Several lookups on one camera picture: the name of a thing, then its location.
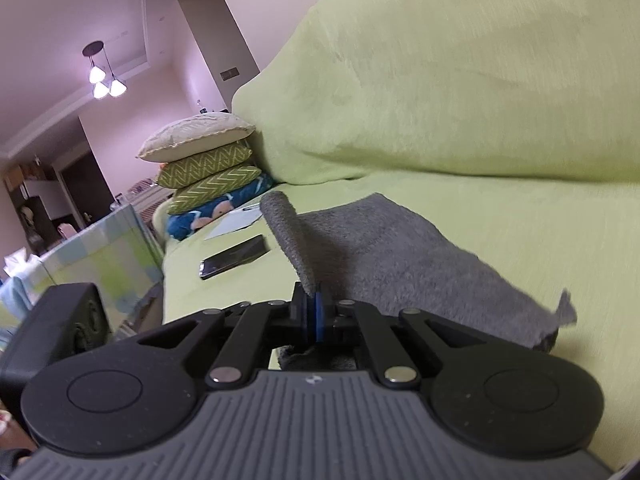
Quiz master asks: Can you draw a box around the green chevron cushion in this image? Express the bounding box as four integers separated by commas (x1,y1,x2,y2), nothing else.
154,141,254,189
166,164,264,215

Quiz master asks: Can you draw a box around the black smartphone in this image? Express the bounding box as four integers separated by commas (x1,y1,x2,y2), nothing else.
199,234,271,281

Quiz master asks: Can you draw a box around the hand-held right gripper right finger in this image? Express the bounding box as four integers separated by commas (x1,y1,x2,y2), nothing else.
317,284,487,387

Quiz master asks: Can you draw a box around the beige cushion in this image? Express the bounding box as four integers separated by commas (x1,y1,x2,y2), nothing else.
136,112,257,164

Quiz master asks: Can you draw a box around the grey fleece cloth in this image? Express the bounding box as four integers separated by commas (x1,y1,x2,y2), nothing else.
259,191,579,372

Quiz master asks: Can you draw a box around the green covered sofa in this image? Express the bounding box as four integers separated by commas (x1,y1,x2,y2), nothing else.
150,0,640,471

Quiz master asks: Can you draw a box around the blue floral cushion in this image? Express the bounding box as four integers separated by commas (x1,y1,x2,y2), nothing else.
166,174,275,241

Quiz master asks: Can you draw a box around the white paper sheet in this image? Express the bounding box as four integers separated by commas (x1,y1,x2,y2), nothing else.
204,206,264,241

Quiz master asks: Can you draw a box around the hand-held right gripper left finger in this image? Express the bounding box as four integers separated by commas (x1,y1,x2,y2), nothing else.
137,282,318,387

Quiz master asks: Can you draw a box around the dark wooden cabinet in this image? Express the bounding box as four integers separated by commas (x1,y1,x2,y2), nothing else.
4,159,63,257

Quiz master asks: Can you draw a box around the table with checked cloth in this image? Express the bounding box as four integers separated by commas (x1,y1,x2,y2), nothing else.
37,203,166,337

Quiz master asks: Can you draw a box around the white tissue box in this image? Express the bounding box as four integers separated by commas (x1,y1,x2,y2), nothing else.
3,252,42,280

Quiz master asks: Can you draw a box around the ceiling pendant lamp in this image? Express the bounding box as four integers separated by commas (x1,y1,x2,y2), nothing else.
82,40,129,100

